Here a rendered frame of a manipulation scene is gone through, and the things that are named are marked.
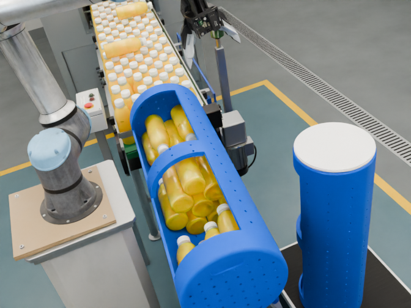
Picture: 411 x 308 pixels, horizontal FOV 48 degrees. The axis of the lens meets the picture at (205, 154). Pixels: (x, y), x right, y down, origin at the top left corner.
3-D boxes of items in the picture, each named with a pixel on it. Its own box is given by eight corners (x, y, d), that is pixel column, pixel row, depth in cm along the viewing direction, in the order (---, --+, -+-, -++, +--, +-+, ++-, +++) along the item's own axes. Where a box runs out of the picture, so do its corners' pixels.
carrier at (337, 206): (356, 268, 226) (296, 271, 230) (367, 120, 173) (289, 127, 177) (368, 321, 204) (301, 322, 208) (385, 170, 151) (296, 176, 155)
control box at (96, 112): (85, 135, 199) (77, 115, 192) (82, 112, 214) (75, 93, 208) (108, 128, 200) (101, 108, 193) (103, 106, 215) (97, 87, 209)
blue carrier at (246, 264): (197, 340, 124) (164, 278, 106) (144, 154, 192) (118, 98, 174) (296, 299, 125) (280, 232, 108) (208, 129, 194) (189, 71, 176)
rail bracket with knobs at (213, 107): (204, 134, 203) (200, 115, 197) (200, 126, 209) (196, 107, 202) (225, 128, 204) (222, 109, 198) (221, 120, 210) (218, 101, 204)
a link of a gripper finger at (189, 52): (185, 72, 118) (192, 36, 114) (178, 66, 123) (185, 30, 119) (196, 74, 119) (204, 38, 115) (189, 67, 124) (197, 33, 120)
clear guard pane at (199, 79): (225, 171, 250) (213, 94, 220) (190, 101, 311) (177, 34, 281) (227, 171, 250) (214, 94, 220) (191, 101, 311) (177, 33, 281)
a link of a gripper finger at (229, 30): (246, 47, 120) (218, 30, 116) (237, 42, 125) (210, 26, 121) (252, 36, 119) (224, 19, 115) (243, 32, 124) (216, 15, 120)
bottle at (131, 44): (101, 42, 224) (140, 32, 227) (103, 47, 231) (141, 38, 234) (106, 55, 224) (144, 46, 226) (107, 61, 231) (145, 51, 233)
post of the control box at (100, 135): (143, 266, 266) (90, 123, 205) (142, 261, 269) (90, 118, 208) (150, 264, 267) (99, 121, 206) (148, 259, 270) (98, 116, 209)
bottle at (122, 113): (124, 136, 211) (112, 100, 199) (139, 134, 210) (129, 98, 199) (121, 145, 206) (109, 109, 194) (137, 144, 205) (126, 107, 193)
